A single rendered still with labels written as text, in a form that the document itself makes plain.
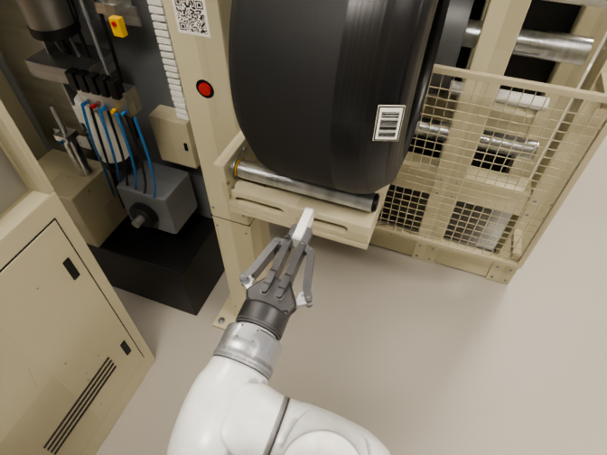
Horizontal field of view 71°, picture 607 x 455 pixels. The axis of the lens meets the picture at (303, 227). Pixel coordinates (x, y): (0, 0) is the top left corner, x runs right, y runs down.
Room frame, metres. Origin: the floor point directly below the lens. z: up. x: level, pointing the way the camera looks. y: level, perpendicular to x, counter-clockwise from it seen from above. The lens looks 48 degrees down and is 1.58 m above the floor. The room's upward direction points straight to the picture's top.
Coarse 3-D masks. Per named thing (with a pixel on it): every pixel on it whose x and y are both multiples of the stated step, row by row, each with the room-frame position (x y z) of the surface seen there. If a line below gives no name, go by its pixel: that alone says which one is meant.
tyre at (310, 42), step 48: (240, 0) 0.67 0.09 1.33; (288, 0) 0.63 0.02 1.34; (336, 0) 0.61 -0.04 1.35; (384, 0) 0.60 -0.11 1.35; (432, 0) 0.63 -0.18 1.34; (240, 48) 0.63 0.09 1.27; (288, 48) 0.60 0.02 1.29; (336, 48) 0.58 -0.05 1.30; (384, 48) 0.57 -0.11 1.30; (432, 48) 0.97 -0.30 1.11; (240, 96) 0.62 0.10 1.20; (288, 96) 0.58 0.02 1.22; (336, 96) 0.56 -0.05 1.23; (384, 96) 0.55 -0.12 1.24; (288, 144) 0.59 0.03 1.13; (336, 144) 0.55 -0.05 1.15; (384, 144) 0.55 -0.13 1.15
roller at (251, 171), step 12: (240, 168) 0.77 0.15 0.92; (252, 168) 0.77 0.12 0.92; (264, 168) 0.76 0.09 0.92; (252, 180) 0.75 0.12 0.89; (264, 180) 0.74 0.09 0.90; (276, 180) 0.73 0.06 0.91; (288, 180) 0.73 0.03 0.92; (300, 192) 0.71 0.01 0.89; (312, 192) 0.70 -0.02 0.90; (324, 192) 0.69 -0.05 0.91; (336, 192) 0.69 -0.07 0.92; (348, 192) 0.68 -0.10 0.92; (348, 204) 0.67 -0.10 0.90; (360, 204) 0.66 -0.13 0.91; (372, 204) 0.66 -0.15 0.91
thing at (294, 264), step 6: (300, 246) 0.45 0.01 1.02; (294, 252) 0.44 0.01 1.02; (300, 252) 0.44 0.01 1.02; (294, 258) 0.43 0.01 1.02; (300, 258) 0.43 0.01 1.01; (294, 264) 0.42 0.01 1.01; (300, 264) 0.43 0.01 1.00; (288, 270) 0.41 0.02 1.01; (294, 270) 0.41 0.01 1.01; (288, 276) 0.39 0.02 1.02; (294, 276) 0.41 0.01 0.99; (282, 282) 0.38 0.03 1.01; (288, 282) 0.38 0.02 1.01; (282, 288) 0.37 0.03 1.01; (276, 294) 0.36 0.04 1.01; (282, 294) 0.36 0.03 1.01
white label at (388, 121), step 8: (384, 112) 0.54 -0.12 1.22; (392, 112) 0.54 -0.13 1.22; (400, 112) 0.54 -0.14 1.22; (376, 120) 0.54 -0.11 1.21; (384, 120) 0.54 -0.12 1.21; (392, 120) 0.54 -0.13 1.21; (400, 120) 0.54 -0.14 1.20; (376, 128) 0.54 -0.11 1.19; (384, 128) 0.54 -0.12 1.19; (392, 128) 0.54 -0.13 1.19; (400, 128) 0.54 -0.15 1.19; (376, 136) 0.54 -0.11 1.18; (384, 136) 0.54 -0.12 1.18; (392, 136) 0.54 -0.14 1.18
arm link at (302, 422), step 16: (288, 400) 0.21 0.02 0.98; (288, 416) 0.18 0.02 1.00; (304, 416) 0.18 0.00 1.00; (320, 416) 0.18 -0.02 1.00; (336, 416) 0.19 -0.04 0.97; (288, 432) 0.16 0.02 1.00; (304, 432) 0.16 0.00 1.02; (320, 432) 0.16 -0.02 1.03; (336, 432) 0.16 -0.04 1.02; (352, 432) 0.16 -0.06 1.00; (368, 432) 0.17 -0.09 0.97; (272, 448) 0.15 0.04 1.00; (288, 448) 0.14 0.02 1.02; (304, 448) 0.14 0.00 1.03; (320, 448) 0.14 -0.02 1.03; (336, 448) 0.14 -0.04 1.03; (352, 448) 0.14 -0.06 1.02; (368, 448) 0.15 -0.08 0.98; (384, 448) 0.16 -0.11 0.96
